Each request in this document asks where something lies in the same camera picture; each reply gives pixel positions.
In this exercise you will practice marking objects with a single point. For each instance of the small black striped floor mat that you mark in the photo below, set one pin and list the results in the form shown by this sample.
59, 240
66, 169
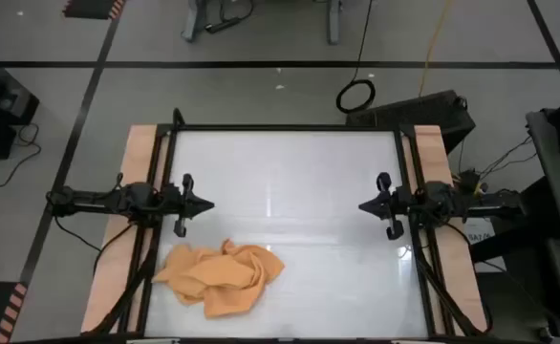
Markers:
89, 8

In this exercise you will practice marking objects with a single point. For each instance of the black power strip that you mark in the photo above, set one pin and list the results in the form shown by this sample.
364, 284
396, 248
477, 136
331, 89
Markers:
222, 25

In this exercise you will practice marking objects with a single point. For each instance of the grey desk leg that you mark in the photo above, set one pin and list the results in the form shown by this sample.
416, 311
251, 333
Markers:
194, 24
333, 24

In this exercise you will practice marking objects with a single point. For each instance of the black cart base frame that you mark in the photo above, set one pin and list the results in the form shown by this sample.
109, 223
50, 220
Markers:
538, 215

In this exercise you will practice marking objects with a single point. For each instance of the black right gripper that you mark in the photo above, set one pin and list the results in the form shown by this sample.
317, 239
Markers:
394, 205

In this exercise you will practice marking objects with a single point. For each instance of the black computer tower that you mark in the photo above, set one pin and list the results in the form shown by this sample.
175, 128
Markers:
414, 112

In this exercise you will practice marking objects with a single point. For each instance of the black metal table frame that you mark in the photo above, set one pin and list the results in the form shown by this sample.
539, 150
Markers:
285, 127

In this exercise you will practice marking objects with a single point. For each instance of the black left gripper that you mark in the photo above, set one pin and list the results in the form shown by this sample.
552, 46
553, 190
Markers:
179, 205

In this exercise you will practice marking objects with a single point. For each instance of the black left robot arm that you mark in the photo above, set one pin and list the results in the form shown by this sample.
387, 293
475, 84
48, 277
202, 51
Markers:
117, 203

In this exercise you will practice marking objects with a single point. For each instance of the orange waffle towel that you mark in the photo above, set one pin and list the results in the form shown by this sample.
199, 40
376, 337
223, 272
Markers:
218, 279

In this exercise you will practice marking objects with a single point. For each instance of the black caster wheel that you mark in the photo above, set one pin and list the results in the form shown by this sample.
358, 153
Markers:
545, 333

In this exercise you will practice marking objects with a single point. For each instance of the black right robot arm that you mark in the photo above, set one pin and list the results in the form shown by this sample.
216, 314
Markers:
452, 203

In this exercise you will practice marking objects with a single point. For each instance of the white paper sheet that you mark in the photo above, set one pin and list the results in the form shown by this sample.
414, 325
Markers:
476, 229

